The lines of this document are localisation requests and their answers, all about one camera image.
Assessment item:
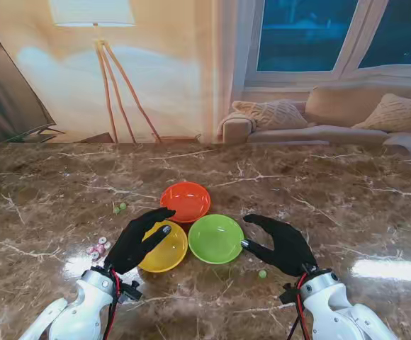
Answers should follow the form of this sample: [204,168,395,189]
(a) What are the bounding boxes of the yellow plastic bowl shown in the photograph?
[137,220,188,273]

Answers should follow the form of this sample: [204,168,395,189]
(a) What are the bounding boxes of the orange plastic bowl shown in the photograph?
[159,181,213,224]

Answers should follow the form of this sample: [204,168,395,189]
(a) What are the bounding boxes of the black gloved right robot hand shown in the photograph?
[240,213,319,278]

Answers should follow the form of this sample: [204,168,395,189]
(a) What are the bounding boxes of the green plastic bowl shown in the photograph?
[188,213,245,265]

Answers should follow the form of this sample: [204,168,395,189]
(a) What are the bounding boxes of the right arm red black cable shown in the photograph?
[286,274,308,340]

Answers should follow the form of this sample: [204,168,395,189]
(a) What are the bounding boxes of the arm red black cable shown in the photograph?
[103,268,122,340]
[286,274,308,340]

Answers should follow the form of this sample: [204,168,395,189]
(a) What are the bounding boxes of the beige sofa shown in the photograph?
[216,83,411,164]

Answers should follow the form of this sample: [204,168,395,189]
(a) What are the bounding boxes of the sheer cream curtain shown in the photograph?
[200,0,267,143]

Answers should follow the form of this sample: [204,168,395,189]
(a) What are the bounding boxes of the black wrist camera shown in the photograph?
[278,283,300,305]
[118,279,143,305]

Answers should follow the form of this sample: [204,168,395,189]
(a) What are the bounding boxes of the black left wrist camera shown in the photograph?
[118,279,143,305]

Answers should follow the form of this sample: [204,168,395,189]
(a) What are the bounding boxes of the dark flat screen television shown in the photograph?
[0,27,66,145]

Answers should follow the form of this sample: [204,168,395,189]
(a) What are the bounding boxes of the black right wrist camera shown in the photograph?
[278,283,300,305]

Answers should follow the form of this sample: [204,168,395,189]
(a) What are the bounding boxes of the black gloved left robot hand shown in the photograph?
[103,207,176,276]

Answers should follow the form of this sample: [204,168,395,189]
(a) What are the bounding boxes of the cream knitted pillow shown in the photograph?
[352,93,411,132]
[231,99,309,131]

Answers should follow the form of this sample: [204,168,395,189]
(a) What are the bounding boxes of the left arm red black cable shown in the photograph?
[103,268,122,340]

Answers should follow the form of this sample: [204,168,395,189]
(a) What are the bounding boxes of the white framed window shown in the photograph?
[244,0,411,88]

